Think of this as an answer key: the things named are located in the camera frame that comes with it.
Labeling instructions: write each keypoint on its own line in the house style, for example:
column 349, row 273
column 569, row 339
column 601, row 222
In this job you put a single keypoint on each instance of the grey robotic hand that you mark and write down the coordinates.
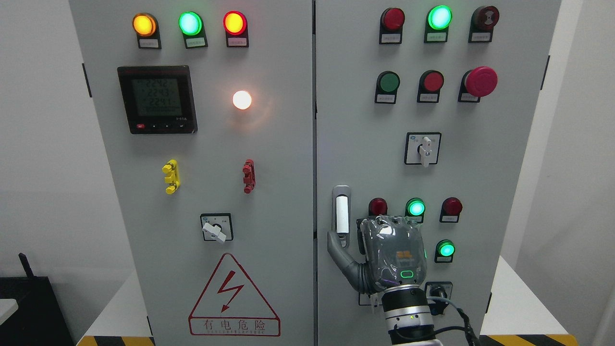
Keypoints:
column 394, row 250

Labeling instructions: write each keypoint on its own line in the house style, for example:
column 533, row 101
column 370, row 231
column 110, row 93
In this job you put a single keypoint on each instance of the silver door handle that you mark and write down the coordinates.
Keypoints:
column 341, row 213

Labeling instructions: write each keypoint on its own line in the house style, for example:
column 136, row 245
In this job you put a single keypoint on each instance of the right grey cabinet door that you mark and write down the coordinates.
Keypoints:
column 362, row 144

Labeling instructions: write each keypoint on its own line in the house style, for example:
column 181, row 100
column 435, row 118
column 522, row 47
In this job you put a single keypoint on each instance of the grey cabinet door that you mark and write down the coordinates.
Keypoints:
column 273, row 225
column 362, row 144

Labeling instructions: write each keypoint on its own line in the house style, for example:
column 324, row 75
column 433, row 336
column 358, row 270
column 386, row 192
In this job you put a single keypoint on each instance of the left grey cabinet door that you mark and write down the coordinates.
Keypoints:
column 273, row 225

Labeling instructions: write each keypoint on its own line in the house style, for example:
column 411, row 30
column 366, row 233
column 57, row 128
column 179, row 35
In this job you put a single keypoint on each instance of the red indicator light left door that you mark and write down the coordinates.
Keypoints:
column 236, row 29

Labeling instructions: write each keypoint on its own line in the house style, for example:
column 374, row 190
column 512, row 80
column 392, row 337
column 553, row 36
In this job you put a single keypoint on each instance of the green indicator light left door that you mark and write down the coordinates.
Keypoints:
column 193, row 31

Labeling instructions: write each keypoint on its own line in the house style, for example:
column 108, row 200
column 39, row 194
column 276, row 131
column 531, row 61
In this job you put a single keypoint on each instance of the green middle indicator light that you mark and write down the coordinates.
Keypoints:
column 415, row 209

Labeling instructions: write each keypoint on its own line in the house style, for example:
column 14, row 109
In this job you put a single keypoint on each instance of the green lit button lower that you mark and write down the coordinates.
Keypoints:
column 444, row 251

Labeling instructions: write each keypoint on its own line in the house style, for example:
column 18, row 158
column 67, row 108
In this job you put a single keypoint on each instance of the dark red middle indicator left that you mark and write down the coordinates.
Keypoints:
column 377, row 206

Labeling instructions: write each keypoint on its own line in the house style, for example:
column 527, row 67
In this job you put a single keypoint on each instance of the dark red middle indicator right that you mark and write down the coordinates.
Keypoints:
column 451, row 210

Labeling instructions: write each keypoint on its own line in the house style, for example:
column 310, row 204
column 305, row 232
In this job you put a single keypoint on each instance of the red terminal connector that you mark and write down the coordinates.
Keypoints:
column 249, row 176

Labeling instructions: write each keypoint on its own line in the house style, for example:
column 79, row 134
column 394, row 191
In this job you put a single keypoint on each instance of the green push button upper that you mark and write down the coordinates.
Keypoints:
column 387, row 84

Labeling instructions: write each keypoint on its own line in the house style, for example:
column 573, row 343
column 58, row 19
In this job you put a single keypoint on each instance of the red electric warning sticker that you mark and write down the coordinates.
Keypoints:
column 232, row 305

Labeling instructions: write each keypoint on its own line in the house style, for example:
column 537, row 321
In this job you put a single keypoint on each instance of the red push button upper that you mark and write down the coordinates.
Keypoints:
column 429, row 86

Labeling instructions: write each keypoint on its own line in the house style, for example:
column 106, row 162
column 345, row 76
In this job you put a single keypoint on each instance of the red emergency stop button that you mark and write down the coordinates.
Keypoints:
column 477, row 83

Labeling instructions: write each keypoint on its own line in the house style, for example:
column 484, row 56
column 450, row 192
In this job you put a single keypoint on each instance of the white lit indicator light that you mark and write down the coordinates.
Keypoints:
column 242, row 100

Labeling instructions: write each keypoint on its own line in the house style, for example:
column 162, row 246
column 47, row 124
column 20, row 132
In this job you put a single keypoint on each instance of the dark red top indicator light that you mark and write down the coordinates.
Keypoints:
column 391, row 26

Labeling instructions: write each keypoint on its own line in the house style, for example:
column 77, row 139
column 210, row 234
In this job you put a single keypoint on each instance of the green top indicator light right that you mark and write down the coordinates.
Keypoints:
column 437, row 24

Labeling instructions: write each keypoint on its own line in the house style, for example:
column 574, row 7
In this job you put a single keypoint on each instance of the yellow terminal connector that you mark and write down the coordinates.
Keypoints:
column 170, row 169

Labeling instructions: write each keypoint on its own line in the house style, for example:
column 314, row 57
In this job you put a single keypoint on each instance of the black red buzzer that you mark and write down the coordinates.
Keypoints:
column 482, row 24

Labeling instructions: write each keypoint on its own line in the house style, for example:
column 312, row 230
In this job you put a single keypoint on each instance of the black digital power meter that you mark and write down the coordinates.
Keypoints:
column 158, row 99

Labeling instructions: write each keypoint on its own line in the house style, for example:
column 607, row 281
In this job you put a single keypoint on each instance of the yellow indicator light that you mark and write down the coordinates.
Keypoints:
column 147, row 31

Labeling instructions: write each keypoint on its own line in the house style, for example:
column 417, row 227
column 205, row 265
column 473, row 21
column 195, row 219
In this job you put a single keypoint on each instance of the black box at left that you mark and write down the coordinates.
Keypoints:
column 38, row 320

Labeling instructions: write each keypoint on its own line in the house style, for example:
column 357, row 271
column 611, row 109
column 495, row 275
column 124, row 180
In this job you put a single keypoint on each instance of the white selector switch lower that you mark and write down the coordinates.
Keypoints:
column 373, row 301

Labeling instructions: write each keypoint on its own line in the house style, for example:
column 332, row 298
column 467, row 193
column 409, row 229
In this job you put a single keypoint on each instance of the white selector switch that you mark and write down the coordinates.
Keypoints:
column 373, row 301
column 422, row 148

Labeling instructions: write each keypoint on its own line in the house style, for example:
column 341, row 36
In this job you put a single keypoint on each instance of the black rotary knob switch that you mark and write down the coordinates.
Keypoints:
column 442, row 289

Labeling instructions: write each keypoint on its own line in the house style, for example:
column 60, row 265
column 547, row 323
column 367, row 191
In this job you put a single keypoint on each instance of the white selector switch upper right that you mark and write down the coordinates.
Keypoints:
column 422, row 148

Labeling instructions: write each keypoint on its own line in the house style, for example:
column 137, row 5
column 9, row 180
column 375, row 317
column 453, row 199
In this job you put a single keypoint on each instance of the white selector switch left door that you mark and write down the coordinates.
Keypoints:
column 217, row 227

